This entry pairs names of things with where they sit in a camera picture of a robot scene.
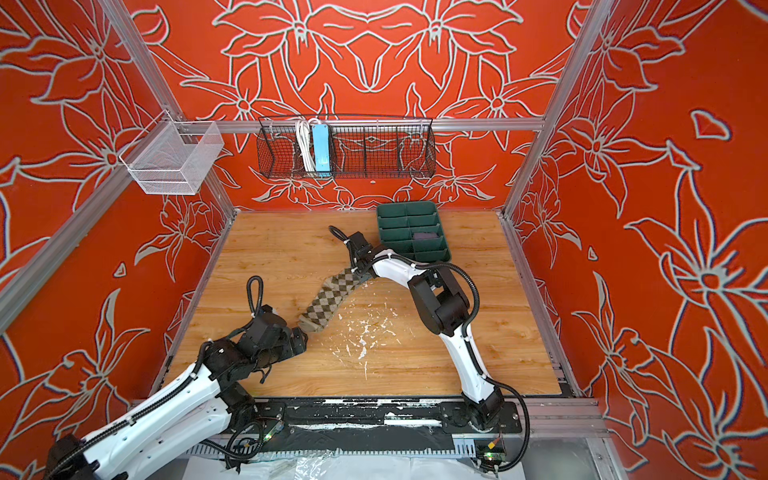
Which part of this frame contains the white coiled cable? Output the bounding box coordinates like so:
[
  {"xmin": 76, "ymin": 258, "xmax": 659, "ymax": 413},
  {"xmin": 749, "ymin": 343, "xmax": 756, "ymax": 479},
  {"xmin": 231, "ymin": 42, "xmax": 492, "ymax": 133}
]
[{"xmin": 295, "ymin": 118, "xmax": 316, "ymax": 175}]

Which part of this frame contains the green divided organizer tray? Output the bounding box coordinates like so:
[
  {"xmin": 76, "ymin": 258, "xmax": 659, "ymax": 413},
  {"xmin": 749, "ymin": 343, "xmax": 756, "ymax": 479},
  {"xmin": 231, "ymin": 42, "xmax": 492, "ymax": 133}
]
[{"xmin": 376, "ymin": 201, "xmax": 451, "ymax": 263}]

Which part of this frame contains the black wire wall basket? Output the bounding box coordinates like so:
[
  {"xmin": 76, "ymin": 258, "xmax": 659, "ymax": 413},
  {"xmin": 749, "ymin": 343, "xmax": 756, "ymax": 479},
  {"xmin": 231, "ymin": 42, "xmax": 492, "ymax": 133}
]
[{"xmin": 256, "ymin": 115, "xmax": 437, "ymax": 180}]

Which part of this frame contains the purple teal yellow sock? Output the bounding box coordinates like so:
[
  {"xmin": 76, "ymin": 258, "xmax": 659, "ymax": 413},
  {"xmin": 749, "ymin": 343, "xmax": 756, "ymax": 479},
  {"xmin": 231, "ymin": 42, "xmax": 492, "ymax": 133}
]
[{"xmin": 412, "ymin": 232, "xmax": 443, "ymax": 243}]

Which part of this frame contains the clear plastic wall bin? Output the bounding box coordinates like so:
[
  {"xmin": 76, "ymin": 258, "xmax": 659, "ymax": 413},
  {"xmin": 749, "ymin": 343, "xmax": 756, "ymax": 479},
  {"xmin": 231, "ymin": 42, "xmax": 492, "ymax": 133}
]
[{"xmin": 118, "ymin": 111, "xmax": 224, "ymax": 195}]

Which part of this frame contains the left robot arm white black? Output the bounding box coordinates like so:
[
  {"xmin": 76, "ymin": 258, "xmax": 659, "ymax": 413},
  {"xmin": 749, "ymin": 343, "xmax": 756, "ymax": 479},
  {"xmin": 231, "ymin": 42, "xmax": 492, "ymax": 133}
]
[{"xmin": 44, "ymin": 275, "xmax": 308, "ymax": 479}]

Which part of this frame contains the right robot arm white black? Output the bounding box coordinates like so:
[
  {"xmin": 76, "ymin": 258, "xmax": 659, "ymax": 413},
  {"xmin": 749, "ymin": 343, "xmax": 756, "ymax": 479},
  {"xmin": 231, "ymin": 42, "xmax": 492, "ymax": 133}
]
[{"xmin": 329, "ymin": 225, "xmax": 531, "ymax": 475}]

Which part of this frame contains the olive argyle patterned sock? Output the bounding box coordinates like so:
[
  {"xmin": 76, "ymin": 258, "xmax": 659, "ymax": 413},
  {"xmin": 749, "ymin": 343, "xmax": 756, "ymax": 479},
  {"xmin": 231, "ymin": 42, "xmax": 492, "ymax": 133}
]
[{"xmin": 298, "ymin": 268, "xmax": 372, "ymax": 334}]

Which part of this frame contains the light blue box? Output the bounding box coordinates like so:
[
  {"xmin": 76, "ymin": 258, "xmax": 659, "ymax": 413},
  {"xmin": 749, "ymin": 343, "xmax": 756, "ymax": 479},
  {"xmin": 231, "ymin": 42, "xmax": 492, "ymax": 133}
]
[{"xmin": 312, "ymin": 123, "xmax": 331, "ymax": 177}]

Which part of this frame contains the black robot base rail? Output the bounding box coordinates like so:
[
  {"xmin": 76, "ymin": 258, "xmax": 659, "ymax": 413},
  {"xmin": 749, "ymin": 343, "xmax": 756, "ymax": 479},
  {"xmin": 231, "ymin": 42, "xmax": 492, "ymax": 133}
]
[{"xmin": 200, "ymin": 395, "xmax": 523, "ymax": 454}]

